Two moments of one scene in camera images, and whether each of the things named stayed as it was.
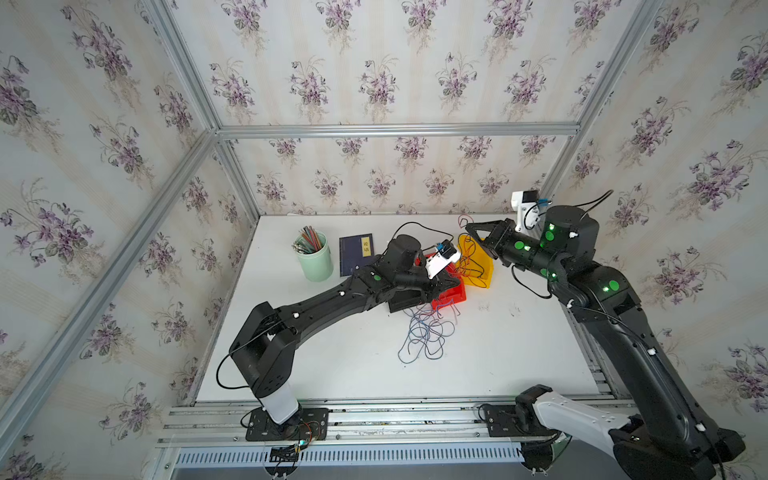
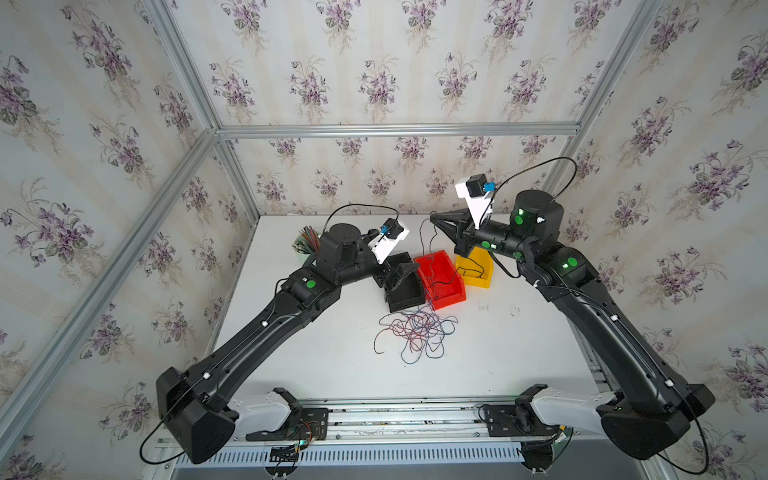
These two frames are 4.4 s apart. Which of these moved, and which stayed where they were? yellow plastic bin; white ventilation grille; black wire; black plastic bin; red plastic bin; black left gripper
Moved: black wire; black left gripper
Stayed: white ventilation grille; red plastic bin; black plastic bin; yellow plastic bin
